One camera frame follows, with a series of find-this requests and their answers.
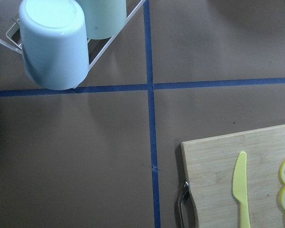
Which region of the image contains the pale green cup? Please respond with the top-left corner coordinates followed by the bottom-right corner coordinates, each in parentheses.
top-left (77, 0), bottom-right (127, 39)

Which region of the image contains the bamboo cutting board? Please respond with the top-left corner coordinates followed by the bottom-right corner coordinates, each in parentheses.
top-left (181, 124), bottom-right (285, 228)

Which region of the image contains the light blue cup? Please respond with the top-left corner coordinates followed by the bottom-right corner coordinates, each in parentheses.
top-left (19, 0), bottom-right (89, 90)

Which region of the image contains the yellow plastic knife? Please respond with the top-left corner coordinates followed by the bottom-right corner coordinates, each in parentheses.
top-left (232, 152), bottom-right (251, 228)

